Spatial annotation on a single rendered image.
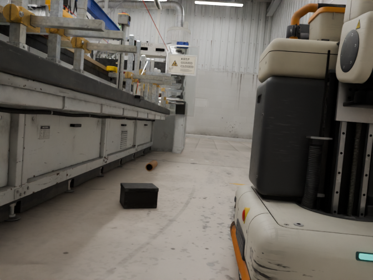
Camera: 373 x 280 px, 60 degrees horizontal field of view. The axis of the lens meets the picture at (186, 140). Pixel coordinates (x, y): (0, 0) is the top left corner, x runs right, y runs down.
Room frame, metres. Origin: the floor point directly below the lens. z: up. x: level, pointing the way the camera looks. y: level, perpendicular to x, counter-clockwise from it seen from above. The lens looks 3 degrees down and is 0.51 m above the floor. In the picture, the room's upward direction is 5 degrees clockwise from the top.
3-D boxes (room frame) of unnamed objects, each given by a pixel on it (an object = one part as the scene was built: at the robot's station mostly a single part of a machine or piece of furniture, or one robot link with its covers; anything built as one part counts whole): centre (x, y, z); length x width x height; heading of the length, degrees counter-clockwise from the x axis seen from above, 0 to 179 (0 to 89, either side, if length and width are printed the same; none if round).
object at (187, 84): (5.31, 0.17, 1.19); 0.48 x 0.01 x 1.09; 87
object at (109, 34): (1.34, 0.50, 0.84); 0.43 x 0.03 x 0.04; 87
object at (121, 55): (2.29, 0.50, 0.93); 0.05 x 0.05 x 0.45; 87
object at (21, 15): (1.07, 0.56, 0.81); 0.14 x 0.06 x 0.05; 177
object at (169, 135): (5.71, 0.87, 0.95); 1.65 x 0.70 x 1.90; 87
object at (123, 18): (2.29, 0.50, 1.18); 0.07 x 0.07 x 0.08; 87
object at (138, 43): (2.80, 0.47, 0.93); 0.04 x 0.04 x 0.48; 87
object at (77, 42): (1.57, 0.54, 0.84); 0.14 x 0.06 x 0.05; 177
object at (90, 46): (1.59, 0.49, 0.84); 0.43 x 0.03 x 0.04; 87
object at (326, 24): (1.15, -0.52, 0.87); 0.23 x 0.15 x 0.11; 87
